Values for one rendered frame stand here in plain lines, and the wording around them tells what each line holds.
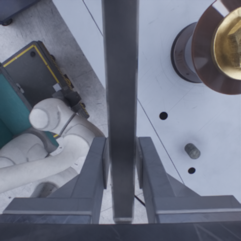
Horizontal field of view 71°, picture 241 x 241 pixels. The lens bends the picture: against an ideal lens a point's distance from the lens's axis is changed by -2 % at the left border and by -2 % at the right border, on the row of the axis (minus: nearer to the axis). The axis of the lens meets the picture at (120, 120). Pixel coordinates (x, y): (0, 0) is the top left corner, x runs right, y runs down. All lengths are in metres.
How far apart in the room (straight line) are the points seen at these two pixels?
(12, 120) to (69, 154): 0.56
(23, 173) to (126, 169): 0.38
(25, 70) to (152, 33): 1.29
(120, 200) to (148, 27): 0.22
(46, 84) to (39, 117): 0.84
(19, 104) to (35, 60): 0.51
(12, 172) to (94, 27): 0.39
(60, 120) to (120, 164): 0.49
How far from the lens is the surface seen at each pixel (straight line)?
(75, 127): 0.62
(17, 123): 1.06
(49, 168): 0.54
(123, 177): 0.17
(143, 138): 0.15
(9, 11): 1.79
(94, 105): 1.68
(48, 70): 1.41
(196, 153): 0.29
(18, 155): 0.83
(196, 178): 0.35
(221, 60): 0.18
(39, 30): 1.80
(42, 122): 0.61
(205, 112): 0.30
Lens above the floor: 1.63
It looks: 74 degrees down
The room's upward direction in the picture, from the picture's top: 179 degrees counter-clockwise
